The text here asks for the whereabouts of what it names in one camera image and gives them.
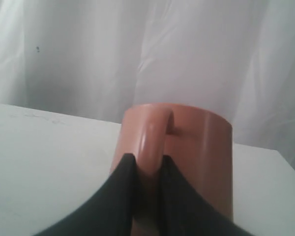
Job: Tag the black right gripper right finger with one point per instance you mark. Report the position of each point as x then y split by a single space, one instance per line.
183 212

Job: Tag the white backdrop curtain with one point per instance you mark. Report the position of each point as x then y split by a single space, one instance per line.
96 58

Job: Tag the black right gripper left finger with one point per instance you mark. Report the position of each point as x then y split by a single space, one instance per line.
109 211

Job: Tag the terracotta ceramic mug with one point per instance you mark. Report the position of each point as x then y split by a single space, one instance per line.
199 142

